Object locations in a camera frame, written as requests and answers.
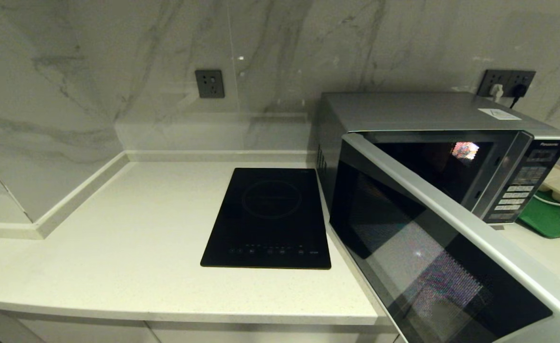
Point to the green plastic tray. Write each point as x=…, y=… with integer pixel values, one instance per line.
x=551, y=220

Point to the white power plug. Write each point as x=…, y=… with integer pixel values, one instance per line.
x=496, y=91

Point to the large beige cabinet drawer front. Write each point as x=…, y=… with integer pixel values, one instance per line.
x=237, y=333

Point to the black induction cooktop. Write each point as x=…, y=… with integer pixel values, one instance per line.
x=270, y=214

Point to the beige corner cabinet panel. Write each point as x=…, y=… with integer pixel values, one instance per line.
x=8, y=328

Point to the grey double wall socket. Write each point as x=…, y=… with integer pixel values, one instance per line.
x=506, y=78

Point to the grey single wall socket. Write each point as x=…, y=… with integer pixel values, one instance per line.
x=209, y=84

